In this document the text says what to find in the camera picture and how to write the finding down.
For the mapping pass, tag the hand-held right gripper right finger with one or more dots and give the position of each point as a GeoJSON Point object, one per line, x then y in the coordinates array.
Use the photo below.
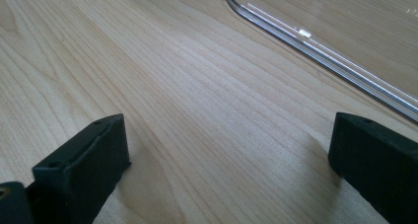
{"type": "Point", "coordinates": [378, 164]}

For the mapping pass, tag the clear plastic tray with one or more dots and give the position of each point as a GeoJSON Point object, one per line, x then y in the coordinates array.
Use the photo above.
{"type": "Point", "coordinates": [345, 30]}

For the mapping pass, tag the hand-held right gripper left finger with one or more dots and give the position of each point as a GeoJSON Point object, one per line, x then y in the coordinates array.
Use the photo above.
{"type": "Point", "coordinates": [82, 171]}

